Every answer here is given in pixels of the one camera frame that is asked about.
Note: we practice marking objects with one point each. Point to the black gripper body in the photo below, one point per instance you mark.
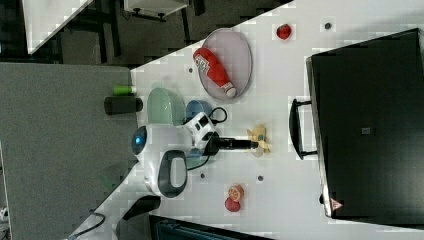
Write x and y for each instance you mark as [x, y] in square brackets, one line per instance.
[217, 143]

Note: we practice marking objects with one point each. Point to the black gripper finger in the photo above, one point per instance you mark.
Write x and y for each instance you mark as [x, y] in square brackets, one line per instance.
[253, 145]

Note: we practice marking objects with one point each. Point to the peeled toy banana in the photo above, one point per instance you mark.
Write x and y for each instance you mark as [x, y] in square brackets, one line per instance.
[258, 135]

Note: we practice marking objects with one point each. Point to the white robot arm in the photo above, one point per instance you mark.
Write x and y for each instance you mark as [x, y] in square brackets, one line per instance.
[161, 171]

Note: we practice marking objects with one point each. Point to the green mug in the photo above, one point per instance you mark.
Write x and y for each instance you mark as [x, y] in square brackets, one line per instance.
[196, 159]

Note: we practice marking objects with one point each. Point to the blue bowl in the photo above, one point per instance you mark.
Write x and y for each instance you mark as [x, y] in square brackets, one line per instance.
[196, 106]

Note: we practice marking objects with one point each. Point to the green colander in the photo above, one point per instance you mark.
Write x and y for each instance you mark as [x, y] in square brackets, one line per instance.
[165, 107]

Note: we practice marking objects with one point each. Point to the red strawberry near orange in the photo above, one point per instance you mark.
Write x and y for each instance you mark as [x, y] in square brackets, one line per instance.
[232, 205]

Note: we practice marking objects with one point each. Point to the red ketchup bottle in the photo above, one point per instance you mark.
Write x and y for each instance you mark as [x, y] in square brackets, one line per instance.
[209, 64]

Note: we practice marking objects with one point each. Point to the grey round plate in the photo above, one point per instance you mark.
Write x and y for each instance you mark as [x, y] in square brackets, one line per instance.
[233, 52]

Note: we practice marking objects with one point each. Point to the green bottle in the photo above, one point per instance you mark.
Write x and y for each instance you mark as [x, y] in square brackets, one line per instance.
[124, 90]

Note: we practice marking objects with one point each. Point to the black toaster oven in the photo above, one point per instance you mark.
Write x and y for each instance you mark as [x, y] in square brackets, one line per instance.
[367, 111]

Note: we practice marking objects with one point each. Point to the red strawberry near plate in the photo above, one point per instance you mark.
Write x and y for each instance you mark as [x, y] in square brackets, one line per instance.
[284, 31]

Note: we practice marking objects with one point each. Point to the white cabinet on casters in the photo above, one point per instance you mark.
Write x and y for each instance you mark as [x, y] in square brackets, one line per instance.
[154, 9]

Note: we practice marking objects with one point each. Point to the white side table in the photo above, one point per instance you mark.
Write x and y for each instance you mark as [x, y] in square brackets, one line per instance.
[44, 18]

